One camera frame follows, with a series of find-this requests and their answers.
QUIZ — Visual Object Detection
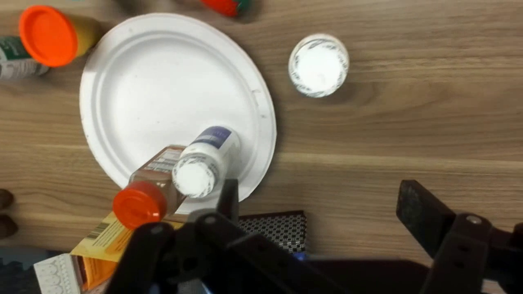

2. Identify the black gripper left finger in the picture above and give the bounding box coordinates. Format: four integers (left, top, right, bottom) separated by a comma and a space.
105, 179, 356, 294

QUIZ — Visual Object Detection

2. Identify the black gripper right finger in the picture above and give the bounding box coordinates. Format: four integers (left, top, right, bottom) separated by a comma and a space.
396, 179, 523, 294

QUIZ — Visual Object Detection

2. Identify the white pill bottle blue label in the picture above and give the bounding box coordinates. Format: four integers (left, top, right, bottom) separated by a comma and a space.
170, 125, 244, 200
286, 33, 352, 100

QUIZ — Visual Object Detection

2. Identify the spice jar orange lid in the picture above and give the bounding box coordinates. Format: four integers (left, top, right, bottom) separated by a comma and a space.
111, 145, 190, 233

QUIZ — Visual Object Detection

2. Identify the white paper plate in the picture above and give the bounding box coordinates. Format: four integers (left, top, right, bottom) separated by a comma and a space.
79, 12, 278, 218

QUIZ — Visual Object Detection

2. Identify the yellow tea box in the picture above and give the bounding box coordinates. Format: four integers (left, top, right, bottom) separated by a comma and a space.
33, 211, 190, 294

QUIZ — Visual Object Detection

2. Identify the red green toy ball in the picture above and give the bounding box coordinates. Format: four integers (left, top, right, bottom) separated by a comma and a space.
198, 0, 255, 19

